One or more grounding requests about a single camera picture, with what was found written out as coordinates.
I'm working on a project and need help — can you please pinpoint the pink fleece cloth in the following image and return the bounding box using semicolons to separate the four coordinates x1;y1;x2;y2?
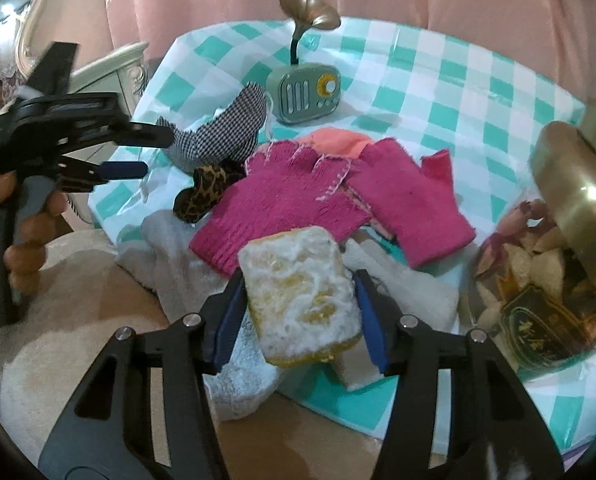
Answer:
296;127;374;158

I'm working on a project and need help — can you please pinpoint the green retro horn radio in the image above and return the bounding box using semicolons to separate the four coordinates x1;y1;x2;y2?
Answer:
266;0;341;125

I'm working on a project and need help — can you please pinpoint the beige sofa cushion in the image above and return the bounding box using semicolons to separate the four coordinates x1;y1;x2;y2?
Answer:
0;231;202;463

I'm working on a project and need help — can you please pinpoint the black white checkered cloth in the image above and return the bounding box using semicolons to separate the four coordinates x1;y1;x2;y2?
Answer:
156;82;266;174

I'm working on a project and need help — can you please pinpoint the person's left hand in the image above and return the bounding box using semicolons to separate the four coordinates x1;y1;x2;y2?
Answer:
0;172;67;297

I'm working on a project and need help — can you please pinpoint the magenta knit glove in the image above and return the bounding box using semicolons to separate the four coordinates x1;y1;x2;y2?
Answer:
190;140;371;276
346;138;476;269

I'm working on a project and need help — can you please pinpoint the yellow white sponge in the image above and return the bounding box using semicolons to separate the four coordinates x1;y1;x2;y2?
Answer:
237;226;362;368

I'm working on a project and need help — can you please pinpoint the glass jar gold lid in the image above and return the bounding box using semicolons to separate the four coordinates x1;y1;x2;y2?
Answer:
460;101;596;378

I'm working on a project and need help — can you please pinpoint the white terry towel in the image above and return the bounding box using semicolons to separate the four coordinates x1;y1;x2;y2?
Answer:
116;210;458;422

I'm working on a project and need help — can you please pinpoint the white carved cabinet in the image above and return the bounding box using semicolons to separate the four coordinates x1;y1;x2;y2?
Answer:
15;0;151;226

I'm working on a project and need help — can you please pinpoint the leopard print scrunchie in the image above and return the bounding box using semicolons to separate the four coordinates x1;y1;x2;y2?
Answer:
173;159;246;223

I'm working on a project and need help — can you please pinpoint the teal white checkered tablecloth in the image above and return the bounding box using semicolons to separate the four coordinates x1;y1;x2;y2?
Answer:
89;18;596;454

